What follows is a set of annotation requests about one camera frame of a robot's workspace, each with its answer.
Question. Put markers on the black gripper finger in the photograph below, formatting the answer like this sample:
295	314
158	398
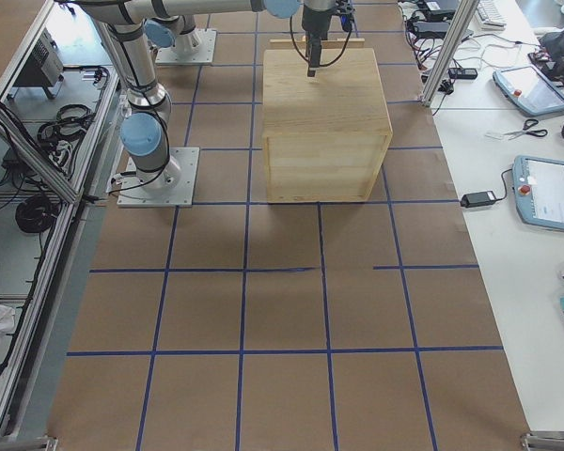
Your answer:
313	49

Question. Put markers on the wooden drawer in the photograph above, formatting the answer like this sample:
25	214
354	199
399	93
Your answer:
285	44

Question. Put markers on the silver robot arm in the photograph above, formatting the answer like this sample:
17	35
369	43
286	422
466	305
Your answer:
128	22
163	29

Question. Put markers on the light wooden drawer cabinet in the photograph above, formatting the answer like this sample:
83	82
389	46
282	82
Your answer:
324	137

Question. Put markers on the upper teach pendant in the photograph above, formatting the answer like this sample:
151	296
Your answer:
529	90

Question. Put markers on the teach pendant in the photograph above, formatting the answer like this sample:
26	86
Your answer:
529	90
539	191

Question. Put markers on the black power adapter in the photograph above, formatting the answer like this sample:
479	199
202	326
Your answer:
478	199

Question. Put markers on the grey electronics box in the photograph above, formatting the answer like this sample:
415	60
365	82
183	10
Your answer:
43	68

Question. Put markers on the lower teach pendant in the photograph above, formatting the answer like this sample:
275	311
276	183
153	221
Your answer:
539	191

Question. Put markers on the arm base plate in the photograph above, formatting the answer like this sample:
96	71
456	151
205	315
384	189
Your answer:
191	49
174	187

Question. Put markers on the aluminium frame post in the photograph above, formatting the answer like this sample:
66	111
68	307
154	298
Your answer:
462	18

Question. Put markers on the black handled scissors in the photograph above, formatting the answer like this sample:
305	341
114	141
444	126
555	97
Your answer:
528	128

